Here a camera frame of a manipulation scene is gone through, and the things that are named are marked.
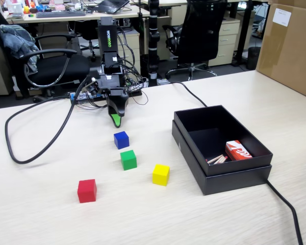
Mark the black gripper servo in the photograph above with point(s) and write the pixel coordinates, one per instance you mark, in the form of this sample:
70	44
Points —
111	80

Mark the green wooden cube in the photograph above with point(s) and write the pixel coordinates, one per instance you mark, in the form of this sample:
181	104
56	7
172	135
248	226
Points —
128	160

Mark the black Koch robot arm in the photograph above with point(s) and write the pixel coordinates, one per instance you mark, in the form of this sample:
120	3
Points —
108	38

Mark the blue wooden cube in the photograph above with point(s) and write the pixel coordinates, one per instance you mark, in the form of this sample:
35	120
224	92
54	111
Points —
121	140

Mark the yellow wooden cube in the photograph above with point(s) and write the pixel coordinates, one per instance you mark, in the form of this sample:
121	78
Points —
160	174

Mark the red wooden cube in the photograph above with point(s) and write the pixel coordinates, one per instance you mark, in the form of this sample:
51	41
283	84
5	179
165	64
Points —
86	191

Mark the blue controller circuit board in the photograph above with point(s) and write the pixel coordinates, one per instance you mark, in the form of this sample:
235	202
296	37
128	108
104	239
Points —
74	96

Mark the beige under-desk cabinet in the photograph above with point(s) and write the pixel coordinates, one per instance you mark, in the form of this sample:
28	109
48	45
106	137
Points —
132	51

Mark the black vertical stand pole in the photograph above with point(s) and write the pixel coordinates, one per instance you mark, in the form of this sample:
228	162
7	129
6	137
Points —
153	46

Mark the black office chair with armrests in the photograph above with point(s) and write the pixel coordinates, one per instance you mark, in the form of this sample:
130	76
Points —
56	67

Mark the light wooden office desk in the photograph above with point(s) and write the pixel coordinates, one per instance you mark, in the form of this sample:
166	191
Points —
91	17

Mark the black laptop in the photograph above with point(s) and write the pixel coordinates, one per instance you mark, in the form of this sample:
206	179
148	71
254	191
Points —
111	5

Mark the black mesh office chair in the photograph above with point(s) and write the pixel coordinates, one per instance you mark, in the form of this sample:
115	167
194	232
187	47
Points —
201	35

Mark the dark computer keyboard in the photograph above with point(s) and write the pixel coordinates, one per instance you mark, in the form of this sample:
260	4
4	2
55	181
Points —
60	14

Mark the blue grey jacket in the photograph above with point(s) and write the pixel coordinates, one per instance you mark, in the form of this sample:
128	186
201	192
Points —
18	43

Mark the red and white matchbox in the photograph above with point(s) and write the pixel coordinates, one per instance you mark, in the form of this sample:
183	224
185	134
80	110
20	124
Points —
238	151

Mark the beige drawer cabinet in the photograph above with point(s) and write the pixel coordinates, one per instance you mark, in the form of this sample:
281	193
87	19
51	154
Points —
225	40

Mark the yellow duck toy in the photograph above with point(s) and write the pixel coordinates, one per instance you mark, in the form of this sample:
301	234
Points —
27	10

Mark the black mesh waste bin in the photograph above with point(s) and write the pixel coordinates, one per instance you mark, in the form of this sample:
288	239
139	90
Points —
253	58

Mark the large brown cardboard box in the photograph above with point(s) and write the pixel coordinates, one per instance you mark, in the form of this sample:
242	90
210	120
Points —
288	56

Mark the white shipping label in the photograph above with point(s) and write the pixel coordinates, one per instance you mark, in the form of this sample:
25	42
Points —
282	16

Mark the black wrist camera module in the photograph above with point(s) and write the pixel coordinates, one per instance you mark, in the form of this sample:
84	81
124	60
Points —
93	88

